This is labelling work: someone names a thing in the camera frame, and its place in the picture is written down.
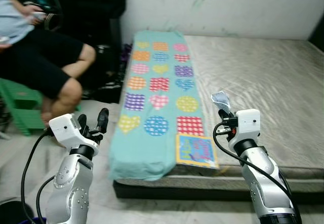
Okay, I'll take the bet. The blue yellow children's book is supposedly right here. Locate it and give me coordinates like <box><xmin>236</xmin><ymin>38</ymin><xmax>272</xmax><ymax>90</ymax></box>
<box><xmin>175</xmin><ymin>133</ymin><xmax>220</xmax><ymax>169</ymax></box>

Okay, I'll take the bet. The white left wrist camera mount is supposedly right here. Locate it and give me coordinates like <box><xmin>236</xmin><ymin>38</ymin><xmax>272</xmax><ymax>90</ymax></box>
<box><xmin>49</xmin><ymin>114</ymin><xmax>85</xmax><ymax>149</ymax></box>

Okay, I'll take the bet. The pale paper scrap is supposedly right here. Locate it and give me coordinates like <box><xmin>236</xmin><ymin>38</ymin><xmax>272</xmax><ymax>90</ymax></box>
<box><xmin>211</xmin><ymin>90</ymin><xmax>232</xmax><ymax>115</ymax></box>

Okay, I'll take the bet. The black bed base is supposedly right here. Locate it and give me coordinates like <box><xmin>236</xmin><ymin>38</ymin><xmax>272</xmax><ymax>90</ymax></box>
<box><xmin>112</xmin><ymin>176</ymin><xmax>324</xmax><ymax>205</ymax></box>

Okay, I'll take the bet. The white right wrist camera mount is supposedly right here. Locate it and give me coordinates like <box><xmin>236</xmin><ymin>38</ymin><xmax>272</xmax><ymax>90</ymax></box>
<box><xmin>234</xmin><ymin>109</ymin><xmax>262</xmax><ymax>143</ymax></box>

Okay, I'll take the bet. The grey quilted mattress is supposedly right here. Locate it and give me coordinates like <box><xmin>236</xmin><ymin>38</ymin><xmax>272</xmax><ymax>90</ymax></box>
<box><xmin>116</xmin><ymin>34</ymin><xmax>324</xmax><ymax>190</ymax></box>

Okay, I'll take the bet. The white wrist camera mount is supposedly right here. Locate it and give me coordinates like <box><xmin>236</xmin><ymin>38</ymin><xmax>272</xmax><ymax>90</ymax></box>
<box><xmin>49</xmin><ymin>114</ymin><xmax>85</xmax><ymax>149</ymax></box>
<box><xmin>234</xmin><ymin>109</ymin><xmax>262</xmax><ymax>143</ymax></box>

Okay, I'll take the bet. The dark purple waste bin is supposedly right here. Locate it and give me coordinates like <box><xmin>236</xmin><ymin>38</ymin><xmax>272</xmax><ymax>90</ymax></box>
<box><xmin>0</xmin><ymin>200</ymin><xmax>46</xmax><ymax>224</ymax></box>

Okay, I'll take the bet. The teal blanket with dotted shapes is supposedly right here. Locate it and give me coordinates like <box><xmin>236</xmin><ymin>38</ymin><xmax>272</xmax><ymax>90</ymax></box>
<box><xmin>109</xmin><ymin>29</ymin><xmax>209</xmax><ymax>181</ymax></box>

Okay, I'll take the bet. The black chair with bags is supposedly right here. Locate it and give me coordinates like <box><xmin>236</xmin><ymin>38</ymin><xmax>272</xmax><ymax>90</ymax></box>
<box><xmin>51</xmin><ymin>0</ymin><xmax>128</xmax><ymax>91</ymax></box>

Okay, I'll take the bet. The green plastic stool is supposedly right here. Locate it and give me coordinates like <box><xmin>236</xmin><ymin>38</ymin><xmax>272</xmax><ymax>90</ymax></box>
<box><xmin>0</xmin><ymin>77</ymin><xmax>47</xmax><ymax>137</ymax></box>

